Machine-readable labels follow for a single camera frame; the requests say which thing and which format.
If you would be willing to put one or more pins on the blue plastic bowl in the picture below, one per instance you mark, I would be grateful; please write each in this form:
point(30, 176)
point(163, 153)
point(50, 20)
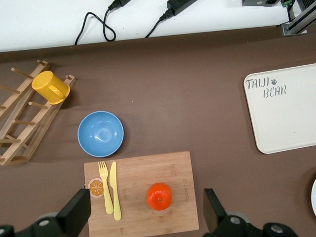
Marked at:
point(100, 133)

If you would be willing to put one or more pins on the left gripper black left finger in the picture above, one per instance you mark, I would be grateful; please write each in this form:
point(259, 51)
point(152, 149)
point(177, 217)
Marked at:
point(74, 217)

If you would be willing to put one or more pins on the yellow plastic knife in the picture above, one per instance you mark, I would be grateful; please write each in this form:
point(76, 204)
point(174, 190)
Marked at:
point(115, 192)

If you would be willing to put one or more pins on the cream tray with bear print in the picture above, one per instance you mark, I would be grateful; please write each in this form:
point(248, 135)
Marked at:
point(284, 118)

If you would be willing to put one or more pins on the aluminium frame profile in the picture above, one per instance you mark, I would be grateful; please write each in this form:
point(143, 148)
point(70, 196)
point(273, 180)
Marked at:
point(300, 22)

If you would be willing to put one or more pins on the grey electronics box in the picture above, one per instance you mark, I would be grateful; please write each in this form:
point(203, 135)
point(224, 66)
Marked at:
point(259, 2)

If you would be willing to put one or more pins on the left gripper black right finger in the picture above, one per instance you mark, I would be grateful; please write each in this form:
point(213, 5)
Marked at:
point(217, 219)

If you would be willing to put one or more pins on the orange mandarin fruit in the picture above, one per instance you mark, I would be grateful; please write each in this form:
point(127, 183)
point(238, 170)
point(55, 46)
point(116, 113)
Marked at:
point(159, 196)

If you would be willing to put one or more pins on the bamboo cutting board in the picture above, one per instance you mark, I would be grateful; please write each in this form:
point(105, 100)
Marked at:
point(148, 172)

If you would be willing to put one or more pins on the white round plate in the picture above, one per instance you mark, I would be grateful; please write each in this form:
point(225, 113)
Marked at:
point(314, 197)

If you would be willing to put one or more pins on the yellow plastic mug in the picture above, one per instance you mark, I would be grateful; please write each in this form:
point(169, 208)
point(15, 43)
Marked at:
point(48, 86)

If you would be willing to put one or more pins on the orange slice round tag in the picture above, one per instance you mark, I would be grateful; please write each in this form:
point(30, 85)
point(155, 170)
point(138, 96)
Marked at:
point(95, 188)

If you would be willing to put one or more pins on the wooden peg drying rack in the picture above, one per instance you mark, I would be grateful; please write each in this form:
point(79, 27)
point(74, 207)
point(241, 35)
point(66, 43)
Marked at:
point(24, 128)

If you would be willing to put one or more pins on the black power adapter brick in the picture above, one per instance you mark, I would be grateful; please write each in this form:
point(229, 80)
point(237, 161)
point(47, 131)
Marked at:
point(181, 6)

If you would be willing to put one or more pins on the yellow plastic fork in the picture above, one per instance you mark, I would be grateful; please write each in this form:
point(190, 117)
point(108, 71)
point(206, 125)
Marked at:
point(106, 190)

